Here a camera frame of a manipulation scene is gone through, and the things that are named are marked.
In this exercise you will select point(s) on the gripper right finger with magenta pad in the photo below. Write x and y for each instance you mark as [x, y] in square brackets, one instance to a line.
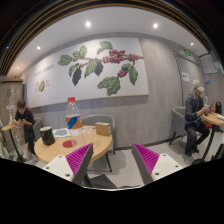
[153, 166]

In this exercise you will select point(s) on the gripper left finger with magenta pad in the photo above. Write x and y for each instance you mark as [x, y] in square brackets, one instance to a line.
[73, 166]

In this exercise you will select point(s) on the red round coaster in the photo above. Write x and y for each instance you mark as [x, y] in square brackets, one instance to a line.
[69, 144]

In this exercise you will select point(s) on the round wooden table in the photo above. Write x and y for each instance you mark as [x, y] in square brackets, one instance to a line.
[101, 145]
[216, 120]

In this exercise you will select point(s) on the clear drinking glass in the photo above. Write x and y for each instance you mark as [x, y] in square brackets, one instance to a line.
[77, 136]

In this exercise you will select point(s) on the grey blue cloth mat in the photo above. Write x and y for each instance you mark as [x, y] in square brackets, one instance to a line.
[59, 133]

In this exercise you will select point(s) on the black cylindrical cup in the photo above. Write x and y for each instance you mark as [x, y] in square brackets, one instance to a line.
[47, 135]

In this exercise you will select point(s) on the grey armchair at right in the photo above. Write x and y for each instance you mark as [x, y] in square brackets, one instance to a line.
[178, 122]

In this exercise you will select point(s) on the clear plastic bottle red cap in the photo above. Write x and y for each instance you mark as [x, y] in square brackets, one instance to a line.
[73, 115]

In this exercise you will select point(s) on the small cardboard box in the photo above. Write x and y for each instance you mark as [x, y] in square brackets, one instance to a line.
[103, 128]

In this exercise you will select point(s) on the grey chair behind table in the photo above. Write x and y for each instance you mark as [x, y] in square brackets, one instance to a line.
[91, 120]

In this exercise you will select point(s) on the seated man with white cap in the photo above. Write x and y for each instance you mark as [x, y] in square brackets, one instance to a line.
[196, 129]

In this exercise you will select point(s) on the grey chair at left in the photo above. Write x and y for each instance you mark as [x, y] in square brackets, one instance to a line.
[36, 127]

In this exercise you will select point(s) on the seated person in black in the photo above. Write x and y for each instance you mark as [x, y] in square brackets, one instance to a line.
[24, 118]

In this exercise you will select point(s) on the round wooden table at right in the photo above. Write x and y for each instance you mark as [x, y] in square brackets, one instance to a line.
[216, 120]

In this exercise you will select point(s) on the grey door with exit sign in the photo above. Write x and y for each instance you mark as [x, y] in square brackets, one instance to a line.
[189, 70]

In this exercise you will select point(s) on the coffee plant wall mural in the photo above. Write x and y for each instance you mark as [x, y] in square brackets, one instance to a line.
[112, 67]

